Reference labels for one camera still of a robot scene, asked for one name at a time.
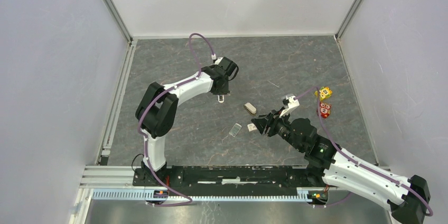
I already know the left aluminium frame post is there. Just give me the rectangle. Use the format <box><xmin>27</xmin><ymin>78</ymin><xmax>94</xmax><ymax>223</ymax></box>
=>
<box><xmin>103</xmin><ymin>0</ymin><xmax>133</xmax><ymax>43</ymax></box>

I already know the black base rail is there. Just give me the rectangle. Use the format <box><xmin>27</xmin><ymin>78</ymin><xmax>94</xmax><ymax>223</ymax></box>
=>
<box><xmin>133</xmin><ymin>165</ymin><xmax>327</xmax><ymax>197</ymax></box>

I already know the white staple box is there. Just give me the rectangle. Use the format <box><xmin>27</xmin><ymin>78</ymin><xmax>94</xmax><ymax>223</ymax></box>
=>
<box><xmin>247</xmin><ymin>123</ymin><xmax>257</xmax><ymax>132</ymax></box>

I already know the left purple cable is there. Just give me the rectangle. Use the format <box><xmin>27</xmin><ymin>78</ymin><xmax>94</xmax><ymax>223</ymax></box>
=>
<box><xmin>137</xmin><ymin>33</ymin><xmax>216</xmax><ymax>208</ymax></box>

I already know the beige stapler base half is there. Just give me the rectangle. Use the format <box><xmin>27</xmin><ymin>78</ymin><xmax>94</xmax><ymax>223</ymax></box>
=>
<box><xmin>244</xmin><ymin>102</ymin><xmax>257</xmax><ymax>115</ymax></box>

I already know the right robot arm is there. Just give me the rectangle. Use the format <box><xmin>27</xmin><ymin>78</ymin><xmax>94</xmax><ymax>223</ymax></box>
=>
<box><xmin>251</xmin><ymin>113</ymin><xmax>434</xmax><ymax>223</ymax></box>

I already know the yellow toy block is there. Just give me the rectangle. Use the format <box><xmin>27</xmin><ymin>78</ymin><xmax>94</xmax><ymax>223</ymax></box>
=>
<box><xmin>314</xmin><ymin>87</ymin><xmax>333</xmax><ymax>101</ymax></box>

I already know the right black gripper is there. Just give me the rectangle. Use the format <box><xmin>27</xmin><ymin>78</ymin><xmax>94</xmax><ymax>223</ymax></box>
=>
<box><xmin>250</xmin><ymin>106</ymin><xmax>304</xmax><ymax>152</ymax></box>

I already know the red toy block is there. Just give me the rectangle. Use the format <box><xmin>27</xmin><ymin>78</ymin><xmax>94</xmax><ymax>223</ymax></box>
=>
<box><xmin>318</xmin><ymin>102</ymin><xmax>332</xmax><ymax>118</ymax></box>

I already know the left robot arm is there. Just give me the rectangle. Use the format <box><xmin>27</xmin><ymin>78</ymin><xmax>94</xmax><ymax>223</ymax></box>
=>
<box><xmin>135</xmin><ymin>57</ymin><xmax>239</xmax><ymax>186</ymax></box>

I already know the purple cable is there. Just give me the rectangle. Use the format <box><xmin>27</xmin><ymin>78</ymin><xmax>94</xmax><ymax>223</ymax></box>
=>
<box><xmin>297</xmin><ymin>86</ymin><xmax>434</xmax><ymax>217</ymax></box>
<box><xmin>137</xmin><ymin>33</ymin><xmax>216</xmax><ymax>208</ymax></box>

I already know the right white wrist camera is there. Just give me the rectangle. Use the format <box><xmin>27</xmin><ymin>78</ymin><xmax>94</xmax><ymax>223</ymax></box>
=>
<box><xmin>278</xmin><ymin>94</ymin><xmax>300</xmax><ymax>117</ymax></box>

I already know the right aluminium frame post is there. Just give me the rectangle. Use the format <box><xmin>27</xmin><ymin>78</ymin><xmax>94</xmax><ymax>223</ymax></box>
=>
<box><xmin>334</xmin><ymin>0</ymin><xmax>363</xmax><ymax>42</ymax></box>

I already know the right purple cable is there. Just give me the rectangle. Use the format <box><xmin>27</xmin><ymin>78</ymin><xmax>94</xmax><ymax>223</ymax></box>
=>
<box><xmin>297</xmin><ymin>86</ymin><xmax>434</xmax><ymax>217</ymax></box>

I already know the white stapler top half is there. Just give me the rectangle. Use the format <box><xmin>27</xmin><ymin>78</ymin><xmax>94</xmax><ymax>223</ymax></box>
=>
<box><xmin>218</xmin><ymin>95</ymin><xmax>225</xmax><ymax>104</ymax></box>

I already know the white staple tray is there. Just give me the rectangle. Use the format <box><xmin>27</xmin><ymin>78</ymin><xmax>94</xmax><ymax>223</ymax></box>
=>
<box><xmin>229</xmin><ymin>123</ymin><xmax>242</xmax><ymax>137</ymax></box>

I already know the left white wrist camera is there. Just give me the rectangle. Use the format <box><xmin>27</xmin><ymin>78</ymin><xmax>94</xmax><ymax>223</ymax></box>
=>
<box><xmin>211</xmin><ymin>57</ymin><xmax>239</xmax><ymax>81</ymax></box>

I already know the aluminium frame post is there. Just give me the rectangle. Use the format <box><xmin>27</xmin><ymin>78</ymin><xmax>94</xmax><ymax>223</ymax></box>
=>
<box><xmin>103</xmin><ymin>0</ymin><xmax>133</xmax><ymax>43</ymax></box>
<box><xmin>334</xmin><ymin>0</ymin><xmax>363</xmax><ymax>42</ymax></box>

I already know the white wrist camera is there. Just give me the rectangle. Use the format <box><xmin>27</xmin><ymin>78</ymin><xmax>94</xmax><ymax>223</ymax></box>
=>
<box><xmin>278</xmin><ymin>94</ymin><xmax>300</xmax><ymax>117</ymax></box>
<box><xmin>211</xmin><ymin>57</ymin><xmax>239</xmax><ymax>81</ymax></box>

